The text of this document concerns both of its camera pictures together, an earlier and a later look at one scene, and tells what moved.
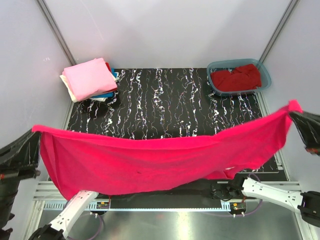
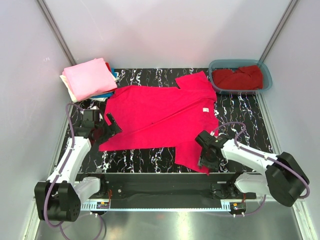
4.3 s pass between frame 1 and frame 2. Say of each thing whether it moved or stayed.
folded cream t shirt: stayed
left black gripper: moved
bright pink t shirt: moved
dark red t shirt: stayed
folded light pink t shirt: stayed
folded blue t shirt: stayed
